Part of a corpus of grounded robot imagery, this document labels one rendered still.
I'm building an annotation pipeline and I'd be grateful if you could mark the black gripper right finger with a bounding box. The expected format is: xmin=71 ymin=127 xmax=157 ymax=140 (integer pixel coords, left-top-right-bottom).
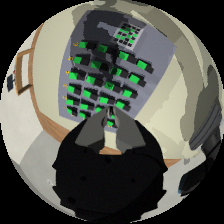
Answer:
xmin=112 ymin=106 xmax=168 ymax=173

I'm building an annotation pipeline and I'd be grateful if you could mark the grey switch panel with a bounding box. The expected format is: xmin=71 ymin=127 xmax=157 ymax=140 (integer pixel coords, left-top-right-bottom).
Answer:
xmin=58 ymin=10 xmax=177 ymax=123

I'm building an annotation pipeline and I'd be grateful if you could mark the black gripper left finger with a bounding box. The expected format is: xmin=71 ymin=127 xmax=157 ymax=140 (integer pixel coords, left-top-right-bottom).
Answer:
xmin=52 ymin=105 xmax=112 ymax=170

